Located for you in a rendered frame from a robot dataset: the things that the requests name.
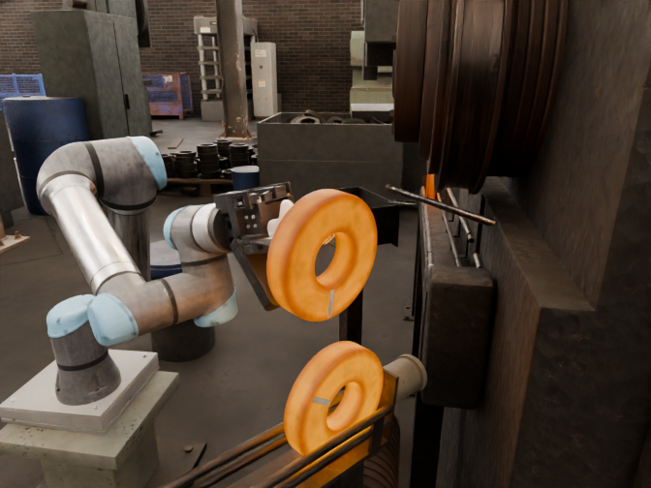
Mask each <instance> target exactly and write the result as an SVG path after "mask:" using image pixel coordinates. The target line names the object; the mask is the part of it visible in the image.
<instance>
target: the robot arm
mask: <svg viewBox="0 0 651 488"><path fill-rule="evenodd" d="M166 185H167V173H166V169H165V165H164V162H163V159H162V157H161V154H160V152H159V150H158V148H157V147H156V145H155V144H154V142H153V141H152V140H151V139H149V138H148V137H123V138H113V139H103V140H94V141H85V142H74V143H69V144H67V145H64V146H62V147H60V148H58V149H57V150H55V151H54V152H53V153H52V154H51V155H50V156H49V157H47V159H46V160H45V162H44V163H43V165H42V166H41V169H40V171H39V174H38V178H37V186H36V190H37V195H38V199H39V201H40V203H41V205H42V207H43V209H44V210H45V212H46V213H48V214H49V215H51V216H53V217H54V218H55V220H56V222H57V224H58V226H59V227H60V229H61V231H62V233H63V235H64V237H65V238H66V240H67V242H68V244H69V246H70V248H71V250H72V252H73V254H74V256H75V258H76V260H77V263H78V265H79V267H80V269H81V271H82V273H83V275H84V277H85V279H86V281H87V283H88V285H89V287H90V288H91V290H92V292H93V294H94V295H91V294H86V295H84V296H82V295H79V296H75V297H72V298H69V299H67V300H64V301H62V302H61V303H59V304H57V305H56V306H54V307H53V309H51V310H50V311H49V313H48V314H47V317H46V323H47V334H48V336H49V337H50V341H51V344H52V348H53V352H54V356H55V360H56V364H57V375H56V382H55V388H54V389H55V394H56V398H57V400H58V401H59V402H60V403H61V404H64V405H68V406H81V405H86V404H90V403H94V402H97V401H99V400H101V399H103V398H105V397H107V396H109V395H110V394H111V393H112V392H113V391H115V390H116V389H117V388H118V386H119V385H120V384H121V380H122V379H121V374H120V370H119V368H118V367H117V366H116V364H115V362H114V361H113V359H112V358H111V356H110V355H109V350H108V346H111V345H114V344H120V343H123V342H126V341H132V340H135V339H136V338H137V337H139V336H142V335H144V334H147V333H150V332H153V331H156V330H159V329H162V328H165V327H168V326H171V325H174V324H178V323H181V322H184V321H186V320H190V319H193V320H194V322H195V324H196V325H197V326H200V327H209V326H214V325H217V324H222V323H225V322H228V321H230V320H232V319H233V318H234V317H235V316H236V314H237V311H238V309H237V302H236V296H235V293H236V289H235V286H234V285H233V277H232V273H231V268H230V264H229V259H228V255H227V253H231V252H233V254H234V255H235V257H236V259H237V261H238V263H239V264H240V266H241V268H242V270H243V272H244V274H245V275H246V277H247V279H248V281H249V283H250V284H251V286H252V288H253V290H254V292H255V294H256V295H257V297H258V298H259V300H260V302H261V303H262V305H263V308H264V309H265V310H266V311H272V310H275V309H277V308H279V307H281V306H280V305H279V304H278V303H277V301H276V300H275V298H274V297H273V295H272V293H271V291H270V288H269V285H268V281H267V275H266V263H267V255H268V250H269V246H270V242H271V239H272V237H273V234H274V232H275V231H276V229H277V227H278V225H279V223H280V221H281V220H282V218H283V217H284V216H285V214H286V213H287V212H288V210H289V209H290V208H291V207H292V206H293V205H294V204H295V199H294V196H293V193H292V188H291V183H290V182H286V183H280V184H273V185H267V186H262V187H258V188H253V189H248V190H243V191H233V192H228V193H224V194H220V195H215V196H213V198H214V202H215V203H211V204H204V205H189V206H186V207H183V208H180V209H177V210H175V211H173V212H172V213H171V214H170V215H169V216H168V218H167V219H166V221H165V225H164V236H165V238H166V240H167V242H168V243H169V245H170V246H171V247H172V248H174V250H176V251H178V254H179V257H180V263H181V267H182V273H179V274H175V275H172V276H169V277H165V278H161V279H157V280H154V281H152V280H151V270H150V225H149V207H150V206H151V205H153V204H154V202H155V201H156V190H162V189H163V188H165V187H166ZM254 192H255V193H254ZM97 199H99V200H100V202H101V204H102V205H103V206H105V207H107V208H108V217H107V215H106V214H105V212H104V210H103V209H102V207H101V206H100V204H99V202H98V201H97Z"/></svg>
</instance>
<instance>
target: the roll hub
mask: <svg viewBox="0 0 651 488"><path fill-rule="evenodd" d="M428 1H429V0H399V10H398V22H397V31H395V35H396V36H397V37H396V50H394V51H393V63H392V97H393V99H394V102H393V138H394V141H400V142H419V131H420V119H421V106H422V92H423V78H424V63H425V49H426V34H427V18H428Z"/></svg>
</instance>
